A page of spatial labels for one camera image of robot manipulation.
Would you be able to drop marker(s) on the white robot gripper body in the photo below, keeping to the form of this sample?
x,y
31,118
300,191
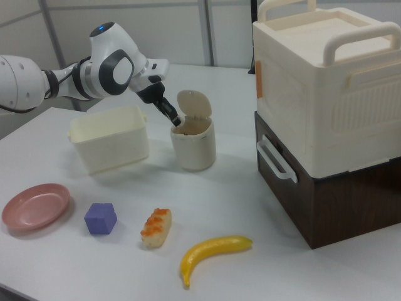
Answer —
x,y
153,70

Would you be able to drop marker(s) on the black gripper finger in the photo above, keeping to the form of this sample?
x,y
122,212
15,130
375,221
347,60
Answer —
x,y
153,98
166,102

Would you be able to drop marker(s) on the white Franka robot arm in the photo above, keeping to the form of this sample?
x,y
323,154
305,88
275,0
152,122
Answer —
x,y
109,69

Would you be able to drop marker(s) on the white trash can with lid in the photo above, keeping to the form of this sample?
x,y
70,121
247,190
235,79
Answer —
x,y
194,144

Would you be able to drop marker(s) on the white rectangular plastic bin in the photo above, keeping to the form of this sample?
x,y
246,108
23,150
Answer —
x,y
109,141

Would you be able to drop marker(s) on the orange tape strip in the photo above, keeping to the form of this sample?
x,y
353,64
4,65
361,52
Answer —
x,y
259,80

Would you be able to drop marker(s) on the toy sushi with orange roe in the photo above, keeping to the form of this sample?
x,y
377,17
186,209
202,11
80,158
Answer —
x,y
156,227

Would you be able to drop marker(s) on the purple cube block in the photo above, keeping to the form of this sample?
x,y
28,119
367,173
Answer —
x,y
100,219

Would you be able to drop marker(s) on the yellow toy banana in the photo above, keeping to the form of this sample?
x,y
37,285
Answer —
x,y
206,249

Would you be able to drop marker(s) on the pink plastic plate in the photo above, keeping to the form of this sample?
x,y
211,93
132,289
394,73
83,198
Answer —
x,y
36,207

